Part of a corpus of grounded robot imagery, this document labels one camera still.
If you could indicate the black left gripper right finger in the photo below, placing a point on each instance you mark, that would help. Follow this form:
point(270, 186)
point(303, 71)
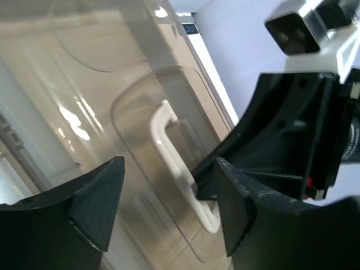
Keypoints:
point(265, 229)

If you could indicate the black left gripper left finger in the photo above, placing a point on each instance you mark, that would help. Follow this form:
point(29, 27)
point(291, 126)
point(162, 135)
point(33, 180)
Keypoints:
point(66, 227)

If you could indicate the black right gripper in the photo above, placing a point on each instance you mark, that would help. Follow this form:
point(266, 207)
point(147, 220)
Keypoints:
point(295, 133)

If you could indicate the beige plastic toolbox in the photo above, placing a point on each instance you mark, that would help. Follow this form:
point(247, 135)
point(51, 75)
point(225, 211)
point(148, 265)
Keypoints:
point(85, 81)

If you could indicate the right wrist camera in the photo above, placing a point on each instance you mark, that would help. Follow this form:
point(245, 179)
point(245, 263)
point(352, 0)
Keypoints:
point(316, 36)

